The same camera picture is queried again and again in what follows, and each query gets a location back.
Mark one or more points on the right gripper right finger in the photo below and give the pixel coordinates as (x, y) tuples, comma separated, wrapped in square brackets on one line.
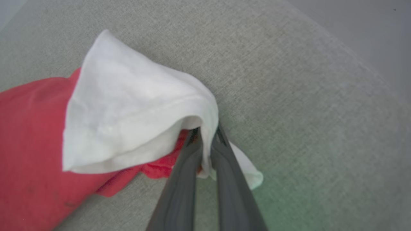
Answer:
[(234, 199)]

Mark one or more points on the red white Bulls jersey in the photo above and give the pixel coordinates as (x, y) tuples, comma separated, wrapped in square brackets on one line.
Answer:
[(128, 106)]

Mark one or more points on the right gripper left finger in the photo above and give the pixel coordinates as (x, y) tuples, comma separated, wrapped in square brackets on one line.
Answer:
[(179, 192)]

